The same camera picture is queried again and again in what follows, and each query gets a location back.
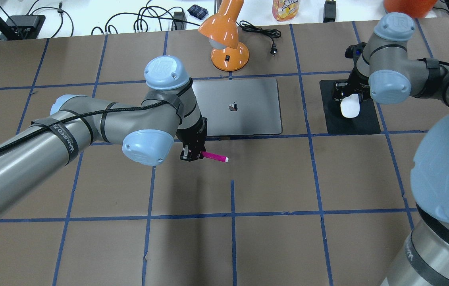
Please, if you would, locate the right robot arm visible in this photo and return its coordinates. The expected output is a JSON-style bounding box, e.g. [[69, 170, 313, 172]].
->
[[331, 12, 449, 286]]

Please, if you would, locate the dark blue small pouch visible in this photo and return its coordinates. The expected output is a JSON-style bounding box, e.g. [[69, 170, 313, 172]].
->
[[187, 5, 209, 20]]

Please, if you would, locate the black box device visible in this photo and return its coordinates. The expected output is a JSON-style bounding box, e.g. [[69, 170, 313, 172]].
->
[[6, 15, 46, 39]]

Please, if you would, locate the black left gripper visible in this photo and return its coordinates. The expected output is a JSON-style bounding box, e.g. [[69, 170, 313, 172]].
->
[[179, 116, 208, 161]]

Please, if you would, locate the black power adapter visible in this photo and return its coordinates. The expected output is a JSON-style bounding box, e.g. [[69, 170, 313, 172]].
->
[[322, 0, 337, 22]]

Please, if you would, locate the silver laptop notebook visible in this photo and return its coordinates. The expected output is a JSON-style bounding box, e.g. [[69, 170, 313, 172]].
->
[[192, 78, 282, 137]]

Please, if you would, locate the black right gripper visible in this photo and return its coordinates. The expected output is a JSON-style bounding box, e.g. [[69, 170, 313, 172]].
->
[[332, 43, 371, 103]]

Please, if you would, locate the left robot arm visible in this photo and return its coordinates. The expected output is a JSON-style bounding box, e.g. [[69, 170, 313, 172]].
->
[[0, 55, 207, 217]]

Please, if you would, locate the yellow drink bottle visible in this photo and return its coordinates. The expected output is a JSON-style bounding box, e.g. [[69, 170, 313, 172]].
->
[[272, 0, 300, 22]]

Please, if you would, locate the pink highlighter pen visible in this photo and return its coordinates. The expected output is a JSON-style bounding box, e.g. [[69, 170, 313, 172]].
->
[[201, 151, 229, 162]]

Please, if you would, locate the white computer mouse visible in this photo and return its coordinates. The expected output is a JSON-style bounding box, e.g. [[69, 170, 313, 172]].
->
[[340, 93, 360, 119]]

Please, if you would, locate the black mousepad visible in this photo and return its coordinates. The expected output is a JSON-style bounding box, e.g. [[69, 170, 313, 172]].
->
[[319, 80, 380, 135]]

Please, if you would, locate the black lamp power cable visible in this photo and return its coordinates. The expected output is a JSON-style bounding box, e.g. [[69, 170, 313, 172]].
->
[[238, 21, 282, 56]]

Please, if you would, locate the orange desk lamp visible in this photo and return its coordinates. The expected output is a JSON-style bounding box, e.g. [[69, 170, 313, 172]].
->
[[198, 0, 249, 72]]

